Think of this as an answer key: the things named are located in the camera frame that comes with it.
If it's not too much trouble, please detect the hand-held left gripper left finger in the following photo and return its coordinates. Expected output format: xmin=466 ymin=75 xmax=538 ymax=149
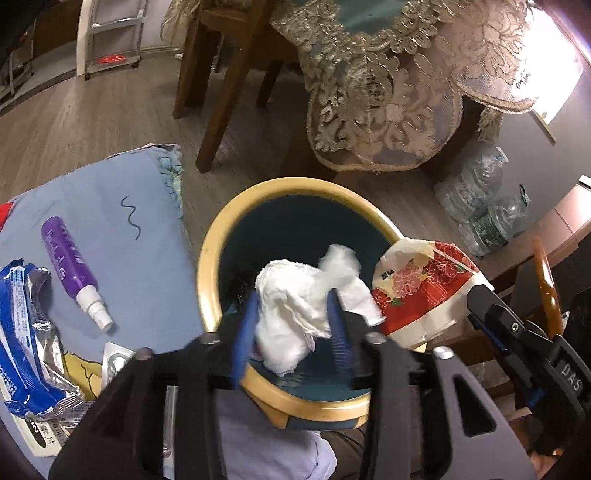
xmin=48 ymin=291 xmax=259 ymax=480

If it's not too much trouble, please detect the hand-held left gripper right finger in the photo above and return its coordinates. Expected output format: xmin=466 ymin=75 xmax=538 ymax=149
xmin=325 ymin=288 xmax=541 ymax=480

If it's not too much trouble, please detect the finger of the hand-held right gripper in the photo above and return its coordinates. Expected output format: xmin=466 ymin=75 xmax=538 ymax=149
xmin=465 ymin=285 xmax=555 ymax=366

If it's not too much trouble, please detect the white tissue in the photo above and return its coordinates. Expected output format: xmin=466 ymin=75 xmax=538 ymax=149
xmin=254 ymin=244 xmax=387 ymax=376

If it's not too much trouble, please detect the red floral paper bag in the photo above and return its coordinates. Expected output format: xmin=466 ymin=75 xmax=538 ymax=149
xmin=372 ymin=239 xmax=495 ymax=352

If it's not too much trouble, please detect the white plastic packaging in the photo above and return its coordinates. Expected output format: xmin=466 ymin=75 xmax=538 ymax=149
xmin=100 ymin=342 xmax=139 ymax=388

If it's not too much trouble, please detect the blue bin with yellow rim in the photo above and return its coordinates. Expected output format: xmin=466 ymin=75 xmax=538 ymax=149
xmin=197 ymin=178 xmax=402 ymax=430

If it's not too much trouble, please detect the purple spray bottle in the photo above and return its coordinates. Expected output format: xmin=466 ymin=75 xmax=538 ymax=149
xmin=41 ymin=216 xmax=114 ymax=332

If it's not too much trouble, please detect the blue and silver foil packet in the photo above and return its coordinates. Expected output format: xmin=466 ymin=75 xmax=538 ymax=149
xmin=0 ymin=261 xmax=95 ymax=418

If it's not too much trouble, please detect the amber wooden chair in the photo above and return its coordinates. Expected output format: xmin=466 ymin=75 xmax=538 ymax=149
xmin=533 ymin=237 xmax=566 ymax=337

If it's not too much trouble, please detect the clear plastic water bottle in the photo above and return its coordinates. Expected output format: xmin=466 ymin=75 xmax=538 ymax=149
xmin=434 ymin=147 xmax=509 ymax=222
xmin=457 ymin=185 xmax=532 ymax=257

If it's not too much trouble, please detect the blue printed cushion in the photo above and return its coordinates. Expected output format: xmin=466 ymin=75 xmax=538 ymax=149
xmin=0 ymin=144 xmax=340 ymax=480

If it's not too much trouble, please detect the dark wooden dining chair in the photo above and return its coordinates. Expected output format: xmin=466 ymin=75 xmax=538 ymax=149
xmin=173 ymin=0 xmax=305 ymax=174

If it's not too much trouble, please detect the table with lace cloth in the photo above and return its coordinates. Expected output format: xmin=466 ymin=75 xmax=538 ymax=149
xmin=159 ymin=0 xmax=555 ymax=172

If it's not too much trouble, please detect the grey trolley rack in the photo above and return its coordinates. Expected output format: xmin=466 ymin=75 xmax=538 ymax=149
xmin=78 ymin=0 xmax=149 ymax=79

